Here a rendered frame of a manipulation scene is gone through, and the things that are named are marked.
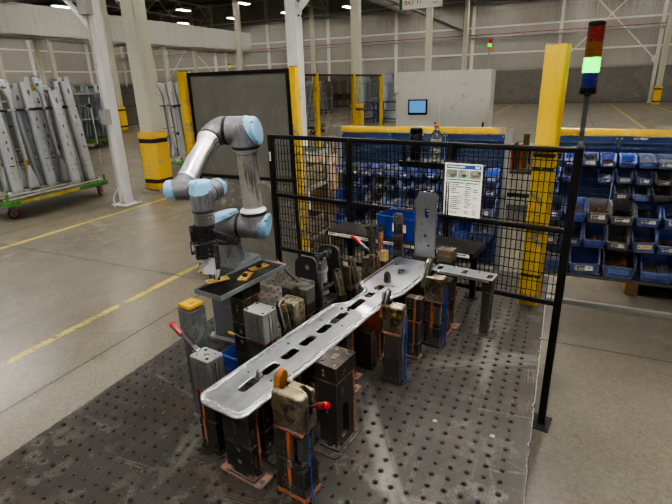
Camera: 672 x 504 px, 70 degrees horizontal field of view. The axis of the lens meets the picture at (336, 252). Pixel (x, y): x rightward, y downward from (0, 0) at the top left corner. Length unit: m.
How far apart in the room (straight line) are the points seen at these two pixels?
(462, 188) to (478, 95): 5.98
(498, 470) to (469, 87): 7.40
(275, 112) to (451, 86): 4.84
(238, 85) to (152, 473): 3.44
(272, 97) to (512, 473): 3.45
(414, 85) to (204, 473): 7.79
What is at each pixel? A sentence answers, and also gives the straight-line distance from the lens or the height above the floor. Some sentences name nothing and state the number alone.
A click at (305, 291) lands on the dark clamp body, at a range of 1.93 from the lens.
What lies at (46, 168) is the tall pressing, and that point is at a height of 0.62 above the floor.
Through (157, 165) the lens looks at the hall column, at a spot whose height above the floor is 0.51.
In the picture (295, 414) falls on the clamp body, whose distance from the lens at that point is 1.38.
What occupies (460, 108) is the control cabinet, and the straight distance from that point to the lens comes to 8.63.
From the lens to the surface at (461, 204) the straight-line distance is 2.68.
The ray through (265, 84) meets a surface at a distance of 4.34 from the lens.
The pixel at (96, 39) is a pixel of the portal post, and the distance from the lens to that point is 8.70.
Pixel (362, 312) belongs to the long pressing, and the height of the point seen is 1.00.
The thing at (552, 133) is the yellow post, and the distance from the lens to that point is 2.55.
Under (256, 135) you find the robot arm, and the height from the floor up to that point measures 1.67.
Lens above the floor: 1.86
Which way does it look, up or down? 20 degrees down
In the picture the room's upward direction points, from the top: 2 degrees counter-clockwise
